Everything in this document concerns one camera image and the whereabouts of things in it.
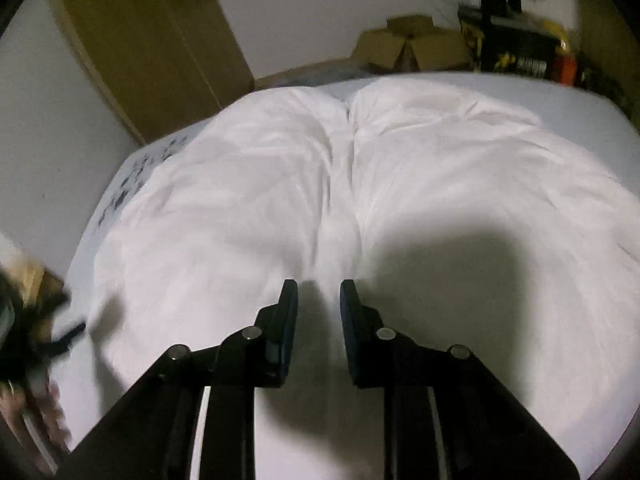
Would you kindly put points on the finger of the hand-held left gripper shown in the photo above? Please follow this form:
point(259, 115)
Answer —
point(67, 339)

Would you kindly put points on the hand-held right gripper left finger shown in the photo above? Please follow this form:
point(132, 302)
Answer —
point(287, 320)

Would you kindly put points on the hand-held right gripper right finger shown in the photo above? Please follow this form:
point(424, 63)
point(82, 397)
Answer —
point(350, 320)

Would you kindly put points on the white zip jacket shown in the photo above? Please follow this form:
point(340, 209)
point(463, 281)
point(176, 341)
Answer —
point(450, 185)

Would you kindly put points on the person's left hand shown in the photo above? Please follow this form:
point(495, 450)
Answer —
point(35, 415)

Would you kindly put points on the open cardboard box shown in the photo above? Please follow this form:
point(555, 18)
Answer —
point(380, 52)
point(440, 50)

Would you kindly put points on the tall wooden wardrobe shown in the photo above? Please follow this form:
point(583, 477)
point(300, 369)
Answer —
point(150, 45)

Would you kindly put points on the black and yellow case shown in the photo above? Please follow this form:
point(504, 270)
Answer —
point(510, 47)

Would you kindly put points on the red small container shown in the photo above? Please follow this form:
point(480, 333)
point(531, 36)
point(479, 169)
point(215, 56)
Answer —
point(566, 67)

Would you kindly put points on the yellow round item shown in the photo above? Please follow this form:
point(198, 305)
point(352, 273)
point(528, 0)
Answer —
point(557, 35)

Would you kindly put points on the wooden corner cabinet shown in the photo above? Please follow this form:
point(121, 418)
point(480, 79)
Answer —
point(610, 25)

